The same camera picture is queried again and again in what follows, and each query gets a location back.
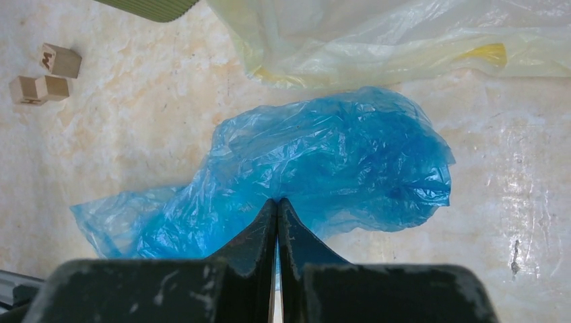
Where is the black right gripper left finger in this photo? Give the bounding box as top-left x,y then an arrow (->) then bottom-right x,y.
24,200 -> 277,322

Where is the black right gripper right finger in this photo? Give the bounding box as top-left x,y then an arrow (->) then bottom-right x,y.
277,199 -> 498,322

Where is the blue plastic trash bag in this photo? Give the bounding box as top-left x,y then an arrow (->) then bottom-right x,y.
71,87 -> 455,258

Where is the olive green plastic trash bin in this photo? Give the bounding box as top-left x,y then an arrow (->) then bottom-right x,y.
96,0 -> 199,23

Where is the large translucent yellow plastic bag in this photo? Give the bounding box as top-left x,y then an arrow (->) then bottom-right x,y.
209,1 -> 570,89

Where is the plain wooden cube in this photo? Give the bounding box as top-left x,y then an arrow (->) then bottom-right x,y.
34,75 -> 70,102

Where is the wooden letter cube M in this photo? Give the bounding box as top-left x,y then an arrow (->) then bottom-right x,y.
39,43 -> 82,79

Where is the wooden letter cube H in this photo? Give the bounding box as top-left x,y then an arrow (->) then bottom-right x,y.
9,76 -> 46,106

